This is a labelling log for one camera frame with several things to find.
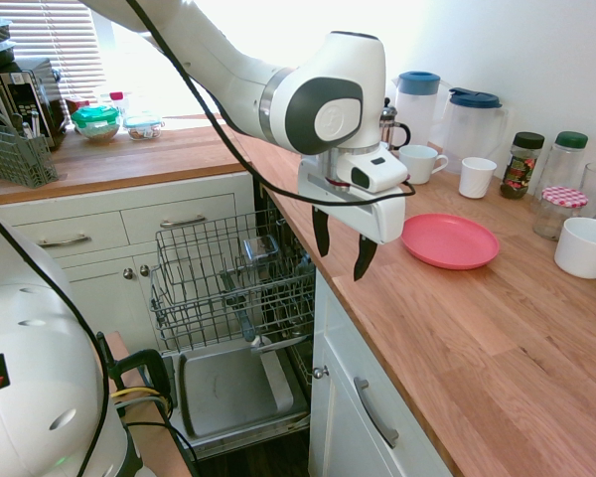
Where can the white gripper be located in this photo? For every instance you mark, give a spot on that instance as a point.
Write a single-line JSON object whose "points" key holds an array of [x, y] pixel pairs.
{"points": [[387, 218]]}

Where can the pink plastic plate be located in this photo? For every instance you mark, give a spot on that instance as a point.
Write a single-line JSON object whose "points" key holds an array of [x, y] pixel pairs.
{"points": [[447, 243]]}

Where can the steel dishwasher door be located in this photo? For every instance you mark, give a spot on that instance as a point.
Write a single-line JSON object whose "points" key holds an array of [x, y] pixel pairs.
{"points": [[223, 392]]}

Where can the clear glass food container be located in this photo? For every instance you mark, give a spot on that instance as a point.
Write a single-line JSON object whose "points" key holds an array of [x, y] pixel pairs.
{"points": [[260, 251]]}

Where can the glass French press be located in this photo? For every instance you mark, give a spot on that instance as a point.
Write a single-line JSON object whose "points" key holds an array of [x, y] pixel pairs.
{"points": [[395, 129]]}

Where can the round metal cabinet knob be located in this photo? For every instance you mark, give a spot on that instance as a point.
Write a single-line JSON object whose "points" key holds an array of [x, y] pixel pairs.
{"points": [[128, 273], [320, 372], [144, 271]]}

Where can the white ribbed cup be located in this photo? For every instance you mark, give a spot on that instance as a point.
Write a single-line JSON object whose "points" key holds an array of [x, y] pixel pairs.
{"points": [[477, 179]]}

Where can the clear pitcher light blue lid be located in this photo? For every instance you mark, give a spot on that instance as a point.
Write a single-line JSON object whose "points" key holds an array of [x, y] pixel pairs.
{"points": [[417, 109]]}

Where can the clear pitcher dark blue lid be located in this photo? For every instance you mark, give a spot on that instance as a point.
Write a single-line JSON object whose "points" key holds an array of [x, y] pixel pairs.
{"points": [[472, 134]]}

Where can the white kitchen cabinet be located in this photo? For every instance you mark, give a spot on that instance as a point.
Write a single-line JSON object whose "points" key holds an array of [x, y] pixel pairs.
{"points": [[79, 221], [338, 422]]}

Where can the coffee jar black lid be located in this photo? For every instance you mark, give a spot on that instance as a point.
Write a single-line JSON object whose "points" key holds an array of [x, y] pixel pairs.
{"points": [[519, 169]]}

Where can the glass jar red checkered lid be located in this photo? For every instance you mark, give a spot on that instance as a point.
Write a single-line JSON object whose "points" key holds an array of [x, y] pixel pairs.
{"points": [[563, 196]]}

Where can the glass container with nuts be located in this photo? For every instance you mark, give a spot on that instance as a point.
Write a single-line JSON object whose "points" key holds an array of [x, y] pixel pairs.
{"points": [[144, 129]]}

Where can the clear jar green lid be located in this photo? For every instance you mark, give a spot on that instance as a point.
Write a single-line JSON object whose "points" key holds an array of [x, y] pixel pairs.
{"points": [[566, 164]]}

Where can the white ceramic bowl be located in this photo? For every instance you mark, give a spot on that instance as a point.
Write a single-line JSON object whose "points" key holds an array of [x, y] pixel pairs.
{"points": [[586, 248]]}

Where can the white bottle red cap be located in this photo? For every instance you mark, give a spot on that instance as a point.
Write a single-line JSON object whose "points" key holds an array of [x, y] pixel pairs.
{"points": [[119, 102]]}

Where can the brown fibreboard mounting board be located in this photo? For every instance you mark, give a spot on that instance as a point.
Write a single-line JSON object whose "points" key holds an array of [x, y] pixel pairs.
{"points": [[154, 447]]}

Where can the food container green lid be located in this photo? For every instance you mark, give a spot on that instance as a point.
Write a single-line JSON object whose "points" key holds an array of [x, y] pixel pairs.
{"points": [[95, 116]]}

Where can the small red tin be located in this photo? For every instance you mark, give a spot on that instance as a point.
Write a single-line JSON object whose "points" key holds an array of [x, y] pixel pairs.
{"points": [[74, 105]]}

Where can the grey plastic cutlery basket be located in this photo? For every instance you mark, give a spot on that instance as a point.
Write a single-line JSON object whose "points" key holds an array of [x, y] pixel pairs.
{"points": [[15, 159]]}

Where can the black steel toaster oven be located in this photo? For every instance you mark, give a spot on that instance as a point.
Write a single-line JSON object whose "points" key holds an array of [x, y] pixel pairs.
{"points": [[25, 94]]}

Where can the white window blinds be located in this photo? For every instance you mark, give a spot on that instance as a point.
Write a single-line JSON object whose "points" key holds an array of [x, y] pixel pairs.
{"points": [[54, 30]]}

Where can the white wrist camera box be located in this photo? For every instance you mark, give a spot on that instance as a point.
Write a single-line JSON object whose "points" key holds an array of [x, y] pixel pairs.
{"points": [[377, 171]]}

